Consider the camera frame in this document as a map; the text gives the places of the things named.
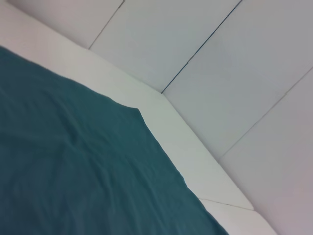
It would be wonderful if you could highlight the teal blue shirt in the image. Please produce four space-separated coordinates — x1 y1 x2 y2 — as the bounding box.
0 46 229 235

